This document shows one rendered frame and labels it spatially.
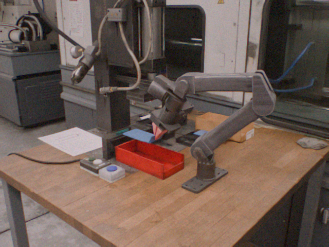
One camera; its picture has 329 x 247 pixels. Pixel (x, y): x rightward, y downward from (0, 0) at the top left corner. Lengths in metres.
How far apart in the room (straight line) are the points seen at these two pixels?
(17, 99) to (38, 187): 3.30
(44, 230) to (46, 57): 2.54
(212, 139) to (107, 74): 0.67
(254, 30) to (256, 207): 1.00
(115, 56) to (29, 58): 3.01
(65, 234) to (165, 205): 1.54
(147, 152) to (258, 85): 0.57
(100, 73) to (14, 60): 2.84
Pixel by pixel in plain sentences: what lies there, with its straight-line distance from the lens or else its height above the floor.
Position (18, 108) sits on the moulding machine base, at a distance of 4.51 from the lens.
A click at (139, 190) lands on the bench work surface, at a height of 0.90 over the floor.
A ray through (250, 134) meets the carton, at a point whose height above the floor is 0.92.
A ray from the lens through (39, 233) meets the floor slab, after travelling 2.59.
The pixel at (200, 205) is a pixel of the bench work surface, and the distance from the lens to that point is 1.07.
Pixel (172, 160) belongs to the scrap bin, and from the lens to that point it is 1.30.
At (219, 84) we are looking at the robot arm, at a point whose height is 1.25.
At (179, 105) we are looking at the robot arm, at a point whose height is 1.17.
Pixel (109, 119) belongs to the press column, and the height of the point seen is 0.97.
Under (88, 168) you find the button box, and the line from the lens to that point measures 1.28.
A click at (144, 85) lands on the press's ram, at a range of 1.46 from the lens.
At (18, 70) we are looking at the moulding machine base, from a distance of 4.43.
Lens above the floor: 1.47
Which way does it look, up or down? 20 degrees down
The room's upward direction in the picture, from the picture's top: straight up
